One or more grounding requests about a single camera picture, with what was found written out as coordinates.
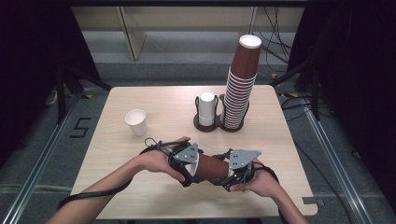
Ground black metal stand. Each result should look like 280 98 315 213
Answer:
55 60 113 125
269 46 322 121

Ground brown paper cup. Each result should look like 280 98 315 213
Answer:
189 151 233 184

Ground dark wire cup holder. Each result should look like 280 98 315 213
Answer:
192 93 250 133

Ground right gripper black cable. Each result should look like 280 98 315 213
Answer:
253 164 290 224

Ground white upright board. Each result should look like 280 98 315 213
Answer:
116 7 148 62

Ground stack of brown cups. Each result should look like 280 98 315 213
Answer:
219 34 262 130

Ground person's left hand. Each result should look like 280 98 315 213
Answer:
134 135 191 183

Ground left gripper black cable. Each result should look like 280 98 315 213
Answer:
57 137 190 210

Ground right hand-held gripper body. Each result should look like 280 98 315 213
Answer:
228 149 262 185

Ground dark curtain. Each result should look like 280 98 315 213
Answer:
288 0 396 213
0 3 101 162

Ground stack of white cups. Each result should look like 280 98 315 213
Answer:
198 91 217 127

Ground hanging black cables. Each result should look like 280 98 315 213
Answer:
261 6 295 80

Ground person's right hand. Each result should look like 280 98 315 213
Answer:
230 160 283 199

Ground metal floor rail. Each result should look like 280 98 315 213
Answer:
0 92 86 224
303 105 373 224

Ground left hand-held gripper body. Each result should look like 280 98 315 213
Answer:
167 142 200 180

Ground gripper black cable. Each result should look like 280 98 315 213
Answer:
57 137 190 210
253 164 290 224

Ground black floor cable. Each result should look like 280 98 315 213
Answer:
279 94 356 224

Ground white paper cup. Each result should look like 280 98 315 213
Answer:
124 108 148 137

